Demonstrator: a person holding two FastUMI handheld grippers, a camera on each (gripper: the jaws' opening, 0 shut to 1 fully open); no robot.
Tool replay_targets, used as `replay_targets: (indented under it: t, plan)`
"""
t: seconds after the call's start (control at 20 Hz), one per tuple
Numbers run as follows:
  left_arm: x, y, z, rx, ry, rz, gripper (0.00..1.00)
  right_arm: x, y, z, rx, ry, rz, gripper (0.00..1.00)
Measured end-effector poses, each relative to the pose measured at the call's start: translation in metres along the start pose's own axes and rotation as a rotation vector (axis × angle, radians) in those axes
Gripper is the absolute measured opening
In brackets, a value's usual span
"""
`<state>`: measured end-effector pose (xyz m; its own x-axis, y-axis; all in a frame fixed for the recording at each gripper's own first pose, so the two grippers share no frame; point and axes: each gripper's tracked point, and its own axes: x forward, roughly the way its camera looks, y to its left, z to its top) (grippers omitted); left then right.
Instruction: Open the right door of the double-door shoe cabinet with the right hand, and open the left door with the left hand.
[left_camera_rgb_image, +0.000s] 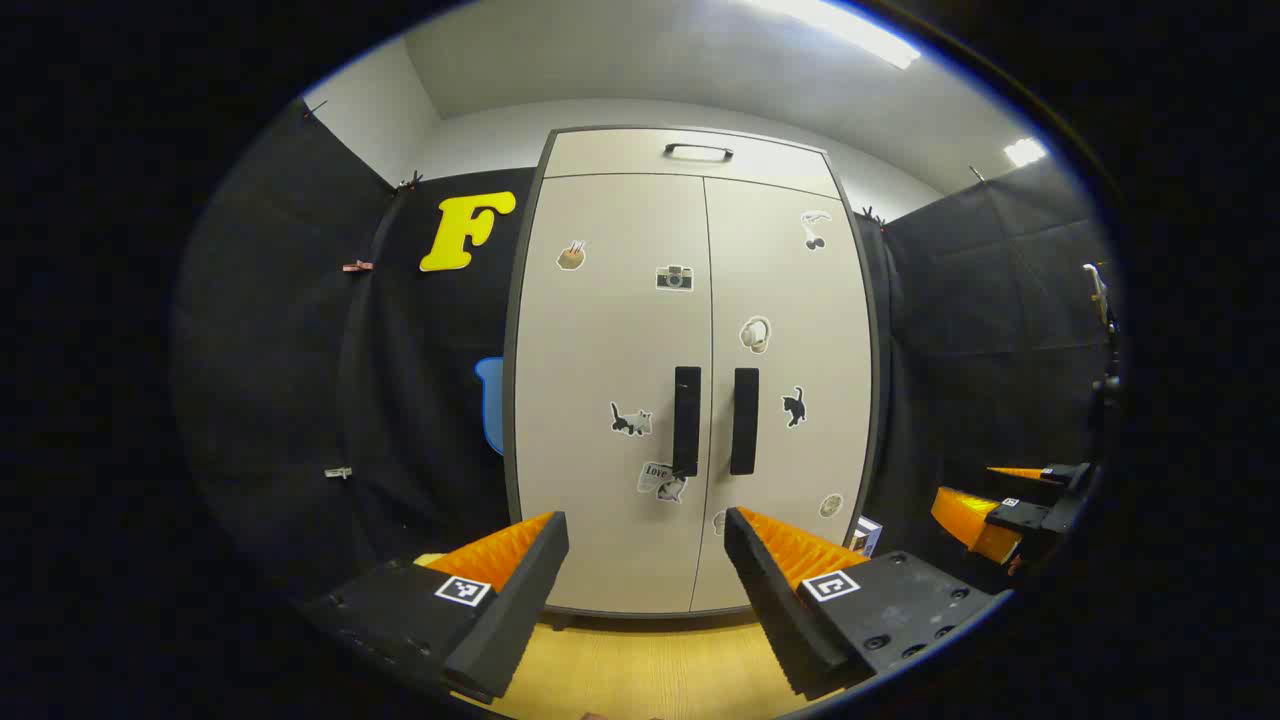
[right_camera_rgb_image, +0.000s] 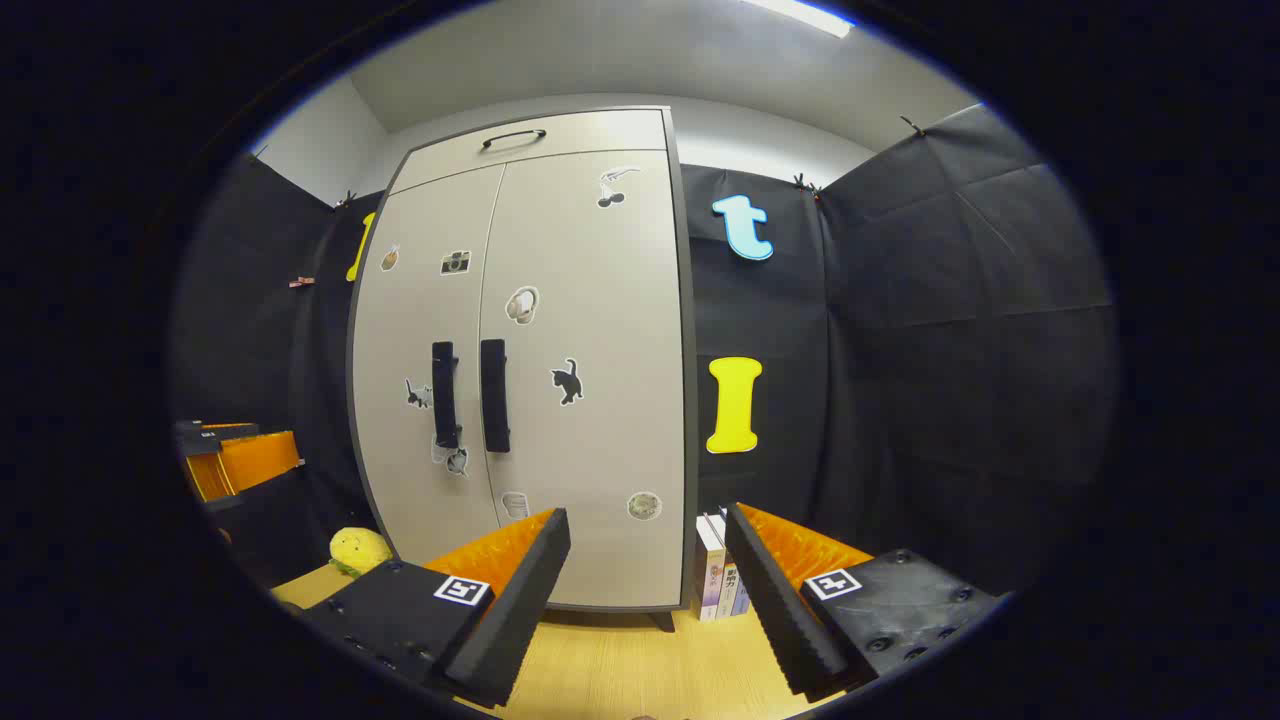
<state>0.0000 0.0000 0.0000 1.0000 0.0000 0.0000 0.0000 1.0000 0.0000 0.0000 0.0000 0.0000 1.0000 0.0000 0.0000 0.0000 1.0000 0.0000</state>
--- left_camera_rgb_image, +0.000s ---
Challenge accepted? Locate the beige double-door shoe cabinet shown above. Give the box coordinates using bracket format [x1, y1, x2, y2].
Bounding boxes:
[503, 125, 894, 626]

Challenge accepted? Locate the beige cabinet drawer front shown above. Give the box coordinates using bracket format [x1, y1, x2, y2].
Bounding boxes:
[543, 130, 843, 199]

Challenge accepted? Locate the black backdrop cloth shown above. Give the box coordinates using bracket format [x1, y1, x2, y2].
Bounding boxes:
[170, 100, 1121, 601]

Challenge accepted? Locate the white curved rod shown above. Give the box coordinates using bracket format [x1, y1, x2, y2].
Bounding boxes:
[1083, 263, 1111, 331]

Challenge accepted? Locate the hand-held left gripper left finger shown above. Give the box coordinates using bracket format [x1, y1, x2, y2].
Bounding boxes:
[300, 512, 571, 704]

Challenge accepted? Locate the beige shoe cabinet door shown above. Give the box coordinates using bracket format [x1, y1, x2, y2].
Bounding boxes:
[690, 177, 876, 613]
[515, 172, 713, 613]

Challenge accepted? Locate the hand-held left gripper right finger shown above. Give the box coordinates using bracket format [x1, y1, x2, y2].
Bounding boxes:
[723, 506, 1013, 701]

